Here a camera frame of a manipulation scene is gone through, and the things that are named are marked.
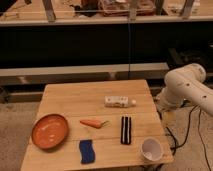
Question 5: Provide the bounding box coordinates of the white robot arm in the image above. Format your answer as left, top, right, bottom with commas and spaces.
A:
156, 63, 213, 117

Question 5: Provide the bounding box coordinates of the wooden table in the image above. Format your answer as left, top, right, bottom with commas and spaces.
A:
21, 80, 173, 171

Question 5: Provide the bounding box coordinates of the orange toy carrot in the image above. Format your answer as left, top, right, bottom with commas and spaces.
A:
80, 119, 106, 129

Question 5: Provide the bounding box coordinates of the white plastic bottle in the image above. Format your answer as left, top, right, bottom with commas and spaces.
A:
105, 96, 136, 108

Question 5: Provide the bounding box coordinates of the white cup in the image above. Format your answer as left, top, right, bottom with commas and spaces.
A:
140, 137, 164, 162

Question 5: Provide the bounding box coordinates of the blue sponge cloth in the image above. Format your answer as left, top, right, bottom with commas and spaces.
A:
79, 140, 95, 164

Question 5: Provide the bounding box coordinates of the black white striped cloth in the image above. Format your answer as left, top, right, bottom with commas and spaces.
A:
120, 116, 132, 145

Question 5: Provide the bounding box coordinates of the orange ceramic bowl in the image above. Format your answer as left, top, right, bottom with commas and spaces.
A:
31, 114, 69, 150

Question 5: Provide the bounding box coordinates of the black cable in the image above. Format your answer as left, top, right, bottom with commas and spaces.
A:
165, 105, 213, 171

